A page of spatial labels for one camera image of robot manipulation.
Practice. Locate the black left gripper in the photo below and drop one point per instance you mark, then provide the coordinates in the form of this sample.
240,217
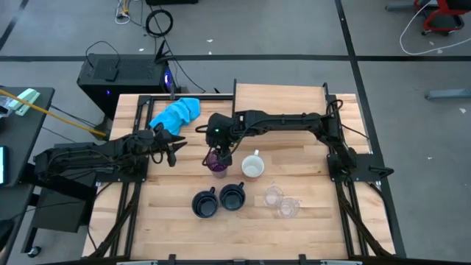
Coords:
162,137

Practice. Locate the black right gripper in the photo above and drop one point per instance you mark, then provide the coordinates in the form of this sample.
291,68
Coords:
219,129

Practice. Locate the tall purple plastic tumbler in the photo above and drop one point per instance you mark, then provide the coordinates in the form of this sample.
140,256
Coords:
217,168

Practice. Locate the orange mug with white inside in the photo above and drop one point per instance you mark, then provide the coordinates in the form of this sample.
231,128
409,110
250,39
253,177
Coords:
253,167

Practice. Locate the black mug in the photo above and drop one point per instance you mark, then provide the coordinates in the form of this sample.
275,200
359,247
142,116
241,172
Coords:
232,197
204,204

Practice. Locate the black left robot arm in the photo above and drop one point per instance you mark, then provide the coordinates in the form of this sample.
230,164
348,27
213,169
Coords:
92,152

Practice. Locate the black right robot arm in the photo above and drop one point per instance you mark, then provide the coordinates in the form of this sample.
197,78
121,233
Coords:
287,119

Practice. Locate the blue cloth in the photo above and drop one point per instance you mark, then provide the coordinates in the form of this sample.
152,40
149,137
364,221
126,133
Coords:
176,114

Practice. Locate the clear glass cup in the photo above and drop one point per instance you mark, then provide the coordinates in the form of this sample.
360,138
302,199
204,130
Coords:
273,196
289,208

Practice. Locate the black computer tower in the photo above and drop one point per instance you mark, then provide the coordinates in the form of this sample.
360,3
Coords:
121,86

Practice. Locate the black wifi antenna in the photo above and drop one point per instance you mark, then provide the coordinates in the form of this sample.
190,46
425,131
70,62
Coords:
161,51

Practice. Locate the small black box on computer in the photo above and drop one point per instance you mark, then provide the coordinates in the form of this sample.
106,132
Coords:
111,74

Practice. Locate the black cart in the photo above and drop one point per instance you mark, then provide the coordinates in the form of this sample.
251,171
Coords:
59,210

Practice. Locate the black side desk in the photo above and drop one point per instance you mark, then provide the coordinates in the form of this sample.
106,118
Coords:
22,143

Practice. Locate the mint green stapler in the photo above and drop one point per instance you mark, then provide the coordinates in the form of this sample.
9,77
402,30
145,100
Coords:
24,101

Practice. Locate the tablet screen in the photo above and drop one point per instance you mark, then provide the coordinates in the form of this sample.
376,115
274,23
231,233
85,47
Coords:
3,165

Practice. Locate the grey floor bar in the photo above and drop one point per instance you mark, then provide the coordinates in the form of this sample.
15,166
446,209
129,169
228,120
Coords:
449,94

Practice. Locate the red chair base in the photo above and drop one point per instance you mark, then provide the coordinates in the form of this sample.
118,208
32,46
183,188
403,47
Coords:
441,14

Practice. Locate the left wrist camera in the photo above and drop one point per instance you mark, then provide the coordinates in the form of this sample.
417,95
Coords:
171,157

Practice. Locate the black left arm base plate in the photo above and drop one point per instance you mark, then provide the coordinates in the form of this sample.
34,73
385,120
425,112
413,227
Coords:
121,178

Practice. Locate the black aluminium table frame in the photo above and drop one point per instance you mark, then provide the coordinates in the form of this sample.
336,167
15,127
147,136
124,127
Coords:
132,206

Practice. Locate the wooden shelf with black frame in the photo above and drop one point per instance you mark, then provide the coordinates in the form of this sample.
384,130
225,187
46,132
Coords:
279,96

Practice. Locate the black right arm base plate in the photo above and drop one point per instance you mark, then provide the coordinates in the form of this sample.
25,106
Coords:
368,165

